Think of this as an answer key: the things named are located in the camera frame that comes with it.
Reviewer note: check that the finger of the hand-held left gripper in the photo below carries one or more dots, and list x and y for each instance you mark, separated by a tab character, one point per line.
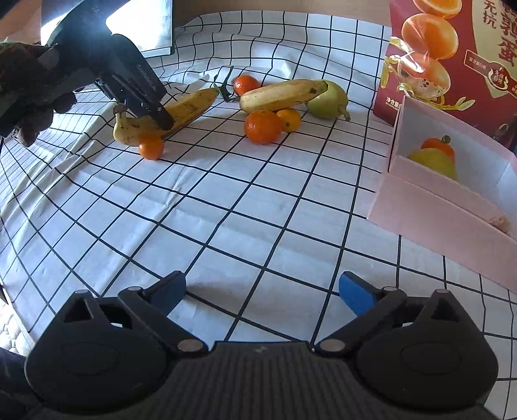
159	115

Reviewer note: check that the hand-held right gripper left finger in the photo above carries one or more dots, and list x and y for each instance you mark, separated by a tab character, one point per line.
171	288

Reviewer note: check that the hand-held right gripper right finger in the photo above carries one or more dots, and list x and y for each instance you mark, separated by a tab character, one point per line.
355	292

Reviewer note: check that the curved yellow banana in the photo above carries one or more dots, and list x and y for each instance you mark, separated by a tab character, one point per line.
190	107

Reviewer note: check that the small orange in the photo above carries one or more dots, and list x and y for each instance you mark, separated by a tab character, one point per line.
151	149

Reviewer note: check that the pink cardboard box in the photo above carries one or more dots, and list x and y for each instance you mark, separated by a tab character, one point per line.
424	226

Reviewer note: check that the large orange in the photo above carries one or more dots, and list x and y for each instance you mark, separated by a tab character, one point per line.
262	127

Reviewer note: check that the straight yellow banana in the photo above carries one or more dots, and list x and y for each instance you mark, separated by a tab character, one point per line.
278	96

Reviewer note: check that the yellowish orange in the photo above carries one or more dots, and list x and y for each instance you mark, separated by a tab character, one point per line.
291	119

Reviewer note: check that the green pear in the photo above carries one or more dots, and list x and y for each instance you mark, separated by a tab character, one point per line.
329	103

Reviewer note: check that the person's left hand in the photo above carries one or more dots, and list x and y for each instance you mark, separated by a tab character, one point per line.
24	93

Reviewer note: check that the dark framed screen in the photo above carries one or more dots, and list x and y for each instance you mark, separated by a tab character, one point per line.
157	28

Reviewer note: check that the dark green leaf stem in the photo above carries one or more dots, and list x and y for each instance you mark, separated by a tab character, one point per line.
223	91

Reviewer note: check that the white checked tablecloth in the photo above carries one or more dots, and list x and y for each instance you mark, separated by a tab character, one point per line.
242	226

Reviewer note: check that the yellow pear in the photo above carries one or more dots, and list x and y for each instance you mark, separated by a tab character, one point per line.
434	163

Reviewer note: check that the white quilted mattress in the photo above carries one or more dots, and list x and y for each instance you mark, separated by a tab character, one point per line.
10	323

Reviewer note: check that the orange with stem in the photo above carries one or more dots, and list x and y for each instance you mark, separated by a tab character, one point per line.
438	145

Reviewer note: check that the red printed carton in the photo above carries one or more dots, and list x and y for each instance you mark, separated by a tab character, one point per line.
464	80

